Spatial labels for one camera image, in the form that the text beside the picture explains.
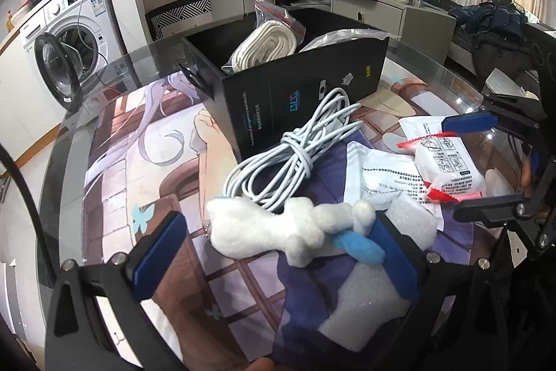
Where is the person left hand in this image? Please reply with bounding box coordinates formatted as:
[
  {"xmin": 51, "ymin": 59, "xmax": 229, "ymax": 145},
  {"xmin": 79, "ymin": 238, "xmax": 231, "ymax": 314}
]
[{"xmin": 245, "ymin": 357, "xmax": 275, "ymax": 371}]

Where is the person right hand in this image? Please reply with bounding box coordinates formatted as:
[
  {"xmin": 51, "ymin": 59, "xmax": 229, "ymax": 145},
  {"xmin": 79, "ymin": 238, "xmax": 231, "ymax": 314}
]
[{"xmin": 519, "ymin": 156, "xmax": 534, "ymax": 197}]

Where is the bagged cream rope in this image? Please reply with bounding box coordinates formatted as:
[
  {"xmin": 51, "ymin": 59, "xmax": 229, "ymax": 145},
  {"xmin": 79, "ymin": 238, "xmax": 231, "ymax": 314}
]
[{"xmin": 220, "ymin": 0, "xmax": 308, "ymax": 75}]

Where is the anime print desk mat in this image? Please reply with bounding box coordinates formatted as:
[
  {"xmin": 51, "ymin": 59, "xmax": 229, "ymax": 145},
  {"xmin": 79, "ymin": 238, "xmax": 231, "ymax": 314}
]
[{"xmin": 85, "ymin": 74, "xmax": 499, "ymax": 370}]

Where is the red white snack packet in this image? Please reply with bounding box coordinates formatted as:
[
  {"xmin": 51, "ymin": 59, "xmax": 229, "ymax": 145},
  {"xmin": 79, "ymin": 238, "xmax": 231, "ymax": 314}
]
[{"xmin": 398, "ymin": 132, "xmax": 486, "ymax": 203}]

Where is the white foam piece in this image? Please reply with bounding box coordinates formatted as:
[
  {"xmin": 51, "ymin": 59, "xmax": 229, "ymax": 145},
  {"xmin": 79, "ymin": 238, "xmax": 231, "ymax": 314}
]
[{"xmin": 319, "ymin": 193, "xmax": 437, "ymax": 352}]

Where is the white washing machine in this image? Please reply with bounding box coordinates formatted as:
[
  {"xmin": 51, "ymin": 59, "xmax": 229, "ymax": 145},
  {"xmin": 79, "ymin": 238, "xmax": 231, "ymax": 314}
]
[{"xmin": 22, "ymin": 0, "xmax": 125, "ymax": 108}]

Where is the white plush toy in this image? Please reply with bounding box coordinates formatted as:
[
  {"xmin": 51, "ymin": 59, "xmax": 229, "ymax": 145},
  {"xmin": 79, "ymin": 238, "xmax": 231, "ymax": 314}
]
[{"xmin": 206, "ymin": 197, "xmax": 385, "ymax": 268}]

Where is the beige drawer cabinet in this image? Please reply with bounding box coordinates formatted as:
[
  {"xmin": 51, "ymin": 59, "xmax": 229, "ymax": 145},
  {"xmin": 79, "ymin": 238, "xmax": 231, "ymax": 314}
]
[{"xmin": 331, "ymin": 0, "xmax": 456, "ymax": 65}]

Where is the black cardboard box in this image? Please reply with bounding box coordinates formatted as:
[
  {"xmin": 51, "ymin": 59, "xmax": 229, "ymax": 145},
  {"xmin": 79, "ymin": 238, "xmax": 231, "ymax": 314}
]
[{"xmin": 182, "ymin": 13, "xmax": 389, "ymax": 160}]

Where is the white cable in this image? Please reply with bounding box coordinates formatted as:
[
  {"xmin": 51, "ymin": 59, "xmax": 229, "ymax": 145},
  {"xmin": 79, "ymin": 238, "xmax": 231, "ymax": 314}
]
[{"xmin": 222, "ymin": 87, "xmax": 364, "ymax": 212}]

